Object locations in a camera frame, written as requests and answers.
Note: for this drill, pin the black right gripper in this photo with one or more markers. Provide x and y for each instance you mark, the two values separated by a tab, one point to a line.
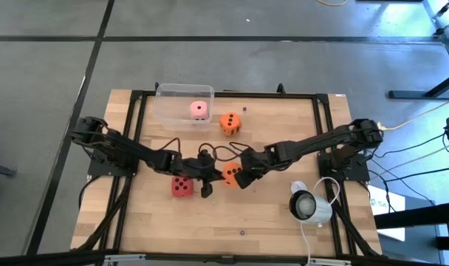
256	162

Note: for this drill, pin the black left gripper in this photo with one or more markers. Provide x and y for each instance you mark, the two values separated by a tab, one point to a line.
196	166

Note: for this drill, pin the orange foam die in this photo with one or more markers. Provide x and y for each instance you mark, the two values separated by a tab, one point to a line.
230	125
230	173

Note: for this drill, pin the reddish pink foam die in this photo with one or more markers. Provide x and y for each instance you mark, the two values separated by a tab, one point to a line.
182	186

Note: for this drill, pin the light pink foam die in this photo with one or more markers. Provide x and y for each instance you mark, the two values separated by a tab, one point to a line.
198	111

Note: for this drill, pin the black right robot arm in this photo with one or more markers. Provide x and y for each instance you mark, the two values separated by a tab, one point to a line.
320	142

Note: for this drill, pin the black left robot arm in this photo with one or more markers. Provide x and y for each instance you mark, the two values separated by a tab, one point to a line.
136	151

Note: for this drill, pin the white webcam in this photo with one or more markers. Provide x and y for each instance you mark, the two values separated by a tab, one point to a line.
317	212

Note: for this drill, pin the clear plastic bin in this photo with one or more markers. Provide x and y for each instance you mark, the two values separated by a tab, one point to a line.
169	111

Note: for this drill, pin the black clamp knob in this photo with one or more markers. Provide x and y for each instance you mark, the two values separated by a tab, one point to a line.
157	86
280	88

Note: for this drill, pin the white printed board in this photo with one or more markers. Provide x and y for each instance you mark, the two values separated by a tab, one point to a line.
387	199

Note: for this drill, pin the black stand beam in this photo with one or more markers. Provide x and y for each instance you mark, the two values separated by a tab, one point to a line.
416	216

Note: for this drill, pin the black stand base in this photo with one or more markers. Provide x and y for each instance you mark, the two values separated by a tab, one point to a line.
413	94

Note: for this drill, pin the black aluminium table frame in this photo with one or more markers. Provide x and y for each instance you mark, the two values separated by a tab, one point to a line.
228	95

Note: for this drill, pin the silver aluminium bracket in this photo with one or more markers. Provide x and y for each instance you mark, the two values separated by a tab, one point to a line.
329	262
125	257

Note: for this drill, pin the black frame crossbeam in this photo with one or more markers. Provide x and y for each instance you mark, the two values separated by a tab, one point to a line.
62	260

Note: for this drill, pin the grey metal stand frame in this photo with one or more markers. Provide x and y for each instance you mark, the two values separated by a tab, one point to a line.
439	32

